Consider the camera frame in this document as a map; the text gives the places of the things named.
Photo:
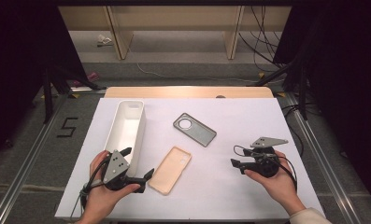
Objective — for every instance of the black tripod stand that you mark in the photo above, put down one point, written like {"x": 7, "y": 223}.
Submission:
{"x": 49, "y": 93}
{"x": 303, "y": 93}

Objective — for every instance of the person's right hand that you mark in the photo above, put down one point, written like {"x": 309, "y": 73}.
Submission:
{"x": 282, "y": 183}

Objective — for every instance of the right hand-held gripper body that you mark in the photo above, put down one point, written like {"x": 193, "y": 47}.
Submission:
{"x": 265, "y": 166}

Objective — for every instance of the pink object on floor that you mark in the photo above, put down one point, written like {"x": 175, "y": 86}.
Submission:
{"x": 92, "y": 76}

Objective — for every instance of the crumpled white paper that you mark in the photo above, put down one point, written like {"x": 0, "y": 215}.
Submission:
{"x": 103, "y": 39}

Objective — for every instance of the aluminium floor rail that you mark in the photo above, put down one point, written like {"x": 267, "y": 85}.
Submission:
{"x": 323, "y": 161}
{"x": 24, "y": 165}

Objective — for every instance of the grey phone case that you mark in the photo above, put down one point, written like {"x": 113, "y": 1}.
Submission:
{"x": 202, "y": 135}

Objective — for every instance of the beige phone case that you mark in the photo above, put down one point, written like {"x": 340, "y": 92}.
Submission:
{"x": 169, "y": 171}

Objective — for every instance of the person's left hand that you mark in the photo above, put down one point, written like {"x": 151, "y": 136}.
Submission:
{"x": 102, "y": 199}

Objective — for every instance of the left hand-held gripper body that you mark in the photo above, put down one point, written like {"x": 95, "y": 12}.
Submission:
{"x": 116, "y": 168}

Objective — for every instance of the light wooden shelf unit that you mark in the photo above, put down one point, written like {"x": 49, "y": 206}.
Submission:
{"x": 174, "y": 18}

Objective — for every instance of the white plastic storage box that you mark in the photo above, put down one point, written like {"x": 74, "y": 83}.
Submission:
{"x": 125, "y": 130}

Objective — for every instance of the white table cover sheet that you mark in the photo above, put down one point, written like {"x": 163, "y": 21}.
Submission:
{"x": 220, "y": 186}

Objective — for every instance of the dark curtain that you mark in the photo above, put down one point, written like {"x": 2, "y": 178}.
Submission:
{"x": 18, "y": 62}
{"x": 345, "y": 77}

